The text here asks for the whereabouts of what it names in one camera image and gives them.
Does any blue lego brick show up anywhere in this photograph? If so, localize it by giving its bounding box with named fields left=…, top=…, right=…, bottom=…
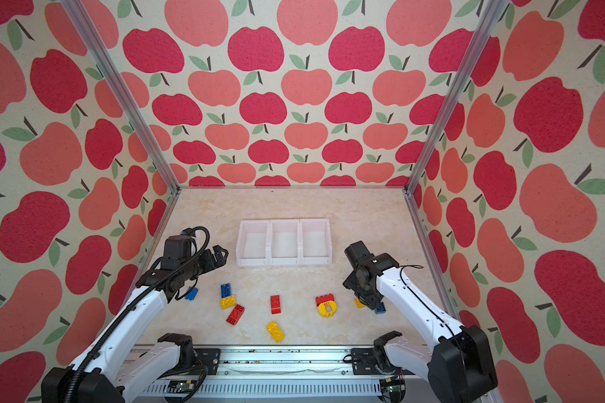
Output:
left=220, top=283, right=233, bottom=299
left=375, top=302, right=386, bottom=314
left=185, top=287, right=198, bottom=301

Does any yellow ring lego piece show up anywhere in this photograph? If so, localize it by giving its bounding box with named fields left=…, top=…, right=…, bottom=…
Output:
left=318, top=301, right=338, bottom=318

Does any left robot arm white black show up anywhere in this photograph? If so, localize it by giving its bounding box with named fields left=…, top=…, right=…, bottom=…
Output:
left=41, top=245, right=229, bottom=402

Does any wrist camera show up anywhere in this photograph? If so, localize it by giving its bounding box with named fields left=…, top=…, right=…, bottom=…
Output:
left=345, top=241, right=374, bottom=271
left=161, top=235, right=197, bottom=270

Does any white three-compartment bin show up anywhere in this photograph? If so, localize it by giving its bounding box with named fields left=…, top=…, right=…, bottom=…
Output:
left=235, top=218, right=333, bottom=267

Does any red lego brick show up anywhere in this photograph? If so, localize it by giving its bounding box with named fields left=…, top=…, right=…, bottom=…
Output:
left=315, top=294, right=334, bottom=307
left=226, top=304, right=245, bottom=326
left=270, top=295, right=282, bottom=315

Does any yellow lego brick bottom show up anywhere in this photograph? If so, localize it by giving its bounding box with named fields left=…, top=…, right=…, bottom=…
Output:
left=266, top=321, right=285, bottom=344

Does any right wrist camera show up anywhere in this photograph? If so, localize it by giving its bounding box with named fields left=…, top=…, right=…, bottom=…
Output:
left=345, top=241, right=374, bottom=271

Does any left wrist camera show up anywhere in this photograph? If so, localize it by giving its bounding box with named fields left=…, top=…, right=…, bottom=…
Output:
left=161, top=235, right=197, bottom=270

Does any right aluminium corner post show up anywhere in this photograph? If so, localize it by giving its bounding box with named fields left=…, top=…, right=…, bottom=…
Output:
left=403, top=1, right=509, bottom=200

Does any aluminium corner post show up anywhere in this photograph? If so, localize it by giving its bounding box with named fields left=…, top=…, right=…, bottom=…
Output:
left=403, top=1, right=509, bottom=200
left=60, top=0, right=181, bottom=195

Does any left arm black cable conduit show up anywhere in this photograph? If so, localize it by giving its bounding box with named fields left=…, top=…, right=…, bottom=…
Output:
left=59, top=226, right=211, bottom=403

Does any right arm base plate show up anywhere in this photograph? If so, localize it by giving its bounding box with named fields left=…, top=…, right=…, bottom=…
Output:
left=343, top=348, right=413, bottom=376

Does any left aluminium corner post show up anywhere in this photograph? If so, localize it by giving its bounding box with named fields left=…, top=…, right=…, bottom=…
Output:
left=60, top=0, right=181, bottom=195

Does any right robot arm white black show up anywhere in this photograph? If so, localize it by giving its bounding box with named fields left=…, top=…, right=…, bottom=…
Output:
left=343, top=242, right=498, bottom=402

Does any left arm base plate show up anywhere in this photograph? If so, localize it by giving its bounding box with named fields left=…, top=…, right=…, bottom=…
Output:
left=155, top=347, right=222, bottom=376

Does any aluminium front rail frame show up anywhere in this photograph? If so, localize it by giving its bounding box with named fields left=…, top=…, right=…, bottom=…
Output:
left=120, top=344, right=500, bottom=403

